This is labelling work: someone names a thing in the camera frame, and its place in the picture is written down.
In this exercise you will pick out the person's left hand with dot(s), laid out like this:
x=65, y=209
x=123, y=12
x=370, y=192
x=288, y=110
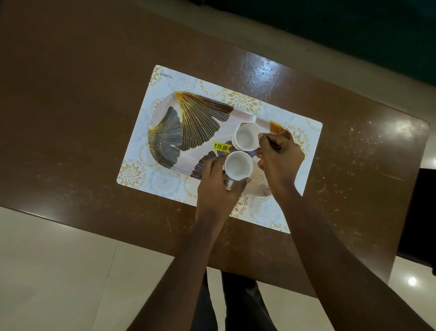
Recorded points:
x=213, y=194

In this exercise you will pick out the person's right hand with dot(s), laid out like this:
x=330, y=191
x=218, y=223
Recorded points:
x=282, y=163

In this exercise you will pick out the brown wooden table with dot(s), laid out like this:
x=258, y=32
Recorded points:
x=68, y=102

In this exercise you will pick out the white floral placemat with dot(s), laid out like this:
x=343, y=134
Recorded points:
x=136, y=174

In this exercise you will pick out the brown plastic stool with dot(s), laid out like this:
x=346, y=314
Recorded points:
x=419, y=221

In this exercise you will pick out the person's right forearm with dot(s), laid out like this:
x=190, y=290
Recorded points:
x=333, y=266

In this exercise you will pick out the leaf print serving tray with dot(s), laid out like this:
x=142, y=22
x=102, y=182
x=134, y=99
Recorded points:
x=190, y=122

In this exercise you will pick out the person's left forearm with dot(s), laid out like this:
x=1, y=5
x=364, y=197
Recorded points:
x=177, y=279

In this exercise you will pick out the person's dark trousers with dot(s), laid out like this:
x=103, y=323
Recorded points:
x=238, y=307

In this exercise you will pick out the long green sofa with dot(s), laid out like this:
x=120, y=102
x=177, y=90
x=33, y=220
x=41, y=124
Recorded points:
x=340, y=27

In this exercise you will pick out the white ceramic cup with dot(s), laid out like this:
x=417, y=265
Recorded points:
x=246, y=136
x=238, y=165

